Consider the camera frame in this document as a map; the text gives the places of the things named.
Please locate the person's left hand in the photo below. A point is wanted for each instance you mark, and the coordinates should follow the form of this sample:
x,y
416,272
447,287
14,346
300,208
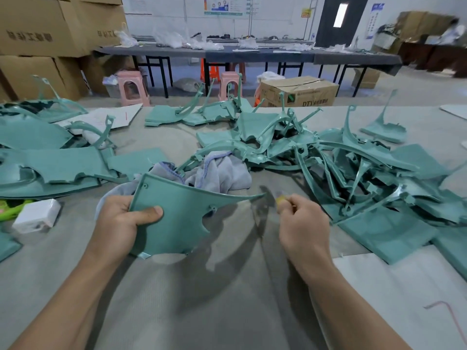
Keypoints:
x,y
117,229

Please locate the person's right hand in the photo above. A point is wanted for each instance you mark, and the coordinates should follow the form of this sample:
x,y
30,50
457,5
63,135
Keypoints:
x,y
305,229

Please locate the single green plastic part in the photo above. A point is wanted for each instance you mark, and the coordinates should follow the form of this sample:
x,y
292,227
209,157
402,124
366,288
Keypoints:
x,y
175,215

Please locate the pile of green plastic parts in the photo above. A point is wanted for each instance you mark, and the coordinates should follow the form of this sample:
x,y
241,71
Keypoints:
x,y
58,164

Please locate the grey-blue wiping cloth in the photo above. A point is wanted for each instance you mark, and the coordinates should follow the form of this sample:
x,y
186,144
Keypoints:
x,y
219,171

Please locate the brown cardboard box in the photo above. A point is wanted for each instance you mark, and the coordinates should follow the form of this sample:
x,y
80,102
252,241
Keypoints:
x,y
298,91

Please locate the stack of brown cardboard boxes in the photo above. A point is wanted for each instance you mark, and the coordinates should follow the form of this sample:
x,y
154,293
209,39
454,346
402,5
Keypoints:
x,y
44,36

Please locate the person's left forearm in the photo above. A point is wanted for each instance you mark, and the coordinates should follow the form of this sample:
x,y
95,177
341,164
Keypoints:
x,y
51,309

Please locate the person's right forearm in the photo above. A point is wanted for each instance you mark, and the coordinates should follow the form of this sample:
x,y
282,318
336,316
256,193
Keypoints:
x,y
357,313

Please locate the white power adapter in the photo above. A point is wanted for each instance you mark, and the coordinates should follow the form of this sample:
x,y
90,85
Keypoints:
x,y
36,215

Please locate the green and yellow gadget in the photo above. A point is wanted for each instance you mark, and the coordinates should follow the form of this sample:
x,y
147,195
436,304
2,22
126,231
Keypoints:
x,y
11,210

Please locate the white paper sheet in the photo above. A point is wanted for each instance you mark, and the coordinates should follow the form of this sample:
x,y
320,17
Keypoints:
x,y
98,116

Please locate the pink plastic stool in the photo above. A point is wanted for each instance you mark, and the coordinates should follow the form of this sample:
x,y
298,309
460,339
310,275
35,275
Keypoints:
x,y
230,85
133,87

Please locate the long grey work table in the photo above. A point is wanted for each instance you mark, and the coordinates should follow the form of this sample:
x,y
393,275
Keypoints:
x,y
255,53

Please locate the orange object under table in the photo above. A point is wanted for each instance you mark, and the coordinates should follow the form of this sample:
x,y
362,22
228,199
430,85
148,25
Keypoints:
x,y
209,70

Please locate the heap of clear plastic bags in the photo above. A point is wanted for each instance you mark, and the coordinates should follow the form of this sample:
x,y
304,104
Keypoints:
x,y
168,41

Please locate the dark door with window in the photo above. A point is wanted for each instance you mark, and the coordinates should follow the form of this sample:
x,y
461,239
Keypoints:
x,y
341,18

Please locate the colourful wall poster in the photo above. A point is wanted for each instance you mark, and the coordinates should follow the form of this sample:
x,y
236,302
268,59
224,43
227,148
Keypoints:
x,y
222,5

